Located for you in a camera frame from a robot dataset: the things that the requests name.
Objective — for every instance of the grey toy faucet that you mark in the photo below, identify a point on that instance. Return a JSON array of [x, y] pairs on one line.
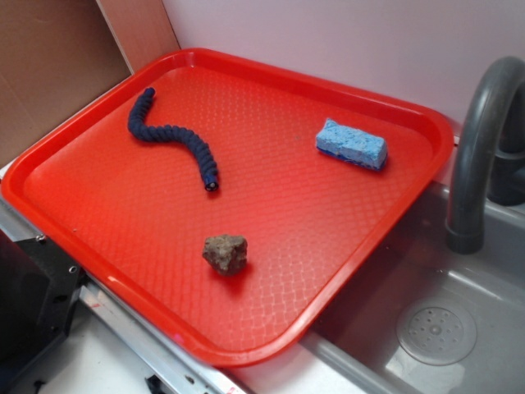
[[489, 163]]

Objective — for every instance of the brown rock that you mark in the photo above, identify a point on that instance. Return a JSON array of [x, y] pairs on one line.
[[226, 254]]

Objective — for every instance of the blue sponge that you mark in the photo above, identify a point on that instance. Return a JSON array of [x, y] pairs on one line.
[[352, 145]]

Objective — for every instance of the red plastic tray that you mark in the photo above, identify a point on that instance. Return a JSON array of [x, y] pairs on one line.
[[202, 144]]

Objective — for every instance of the brown cardboard panel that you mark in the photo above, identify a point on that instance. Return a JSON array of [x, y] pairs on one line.
[[58, 56]]

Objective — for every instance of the round sink drain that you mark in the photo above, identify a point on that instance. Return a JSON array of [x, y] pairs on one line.
[[436, 331]]

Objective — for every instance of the black metal bracket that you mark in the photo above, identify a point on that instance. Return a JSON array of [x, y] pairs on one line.
[[39, 284]]

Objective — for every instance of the grey plastic sink basin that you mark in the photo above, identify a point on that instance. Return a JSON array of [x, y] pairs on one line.
[[356, 334]]

